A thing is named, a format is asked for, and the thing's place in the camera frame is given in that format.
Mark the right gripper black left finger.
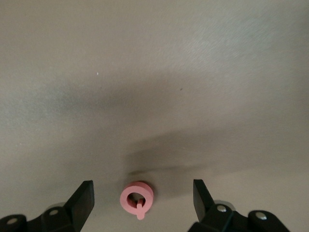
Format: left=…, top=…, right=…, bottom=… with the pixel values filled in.
left=0, top=180, right=95, bottom=232

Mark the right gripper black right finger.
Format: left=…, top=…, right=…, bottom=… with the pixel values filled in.
left=187, top=178, right=291, bottom=232

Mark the pink foam letter Q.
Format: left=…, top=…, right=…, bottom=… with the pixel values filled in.
left=119, top=181, right=154, bottom=221

